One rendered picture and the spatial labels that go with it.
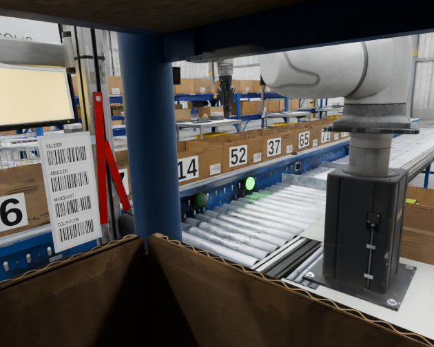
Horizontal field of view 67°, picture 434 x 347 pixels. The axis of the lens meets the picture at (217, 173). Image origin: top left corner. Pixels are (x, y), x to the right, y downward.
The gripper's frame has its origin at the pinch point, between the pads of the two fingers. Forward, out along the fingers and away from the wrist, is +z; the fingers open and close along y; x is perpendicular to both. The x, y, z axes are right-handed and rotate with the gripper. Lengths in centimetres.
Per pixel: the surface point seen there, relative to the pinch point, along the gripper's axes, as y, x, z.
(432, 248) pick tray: 112, -24, 40
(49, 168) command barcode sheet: 78, -121, 0
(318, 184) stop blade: 41, 34, 44
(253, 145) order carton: 9.4, 12.1, 20.6
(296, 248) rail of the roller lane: 73, -39, 47
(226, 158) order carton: 10.9, -12.6, 24.2
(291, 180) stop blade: 23, 33, 44
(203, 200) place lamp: 21, -39, 39
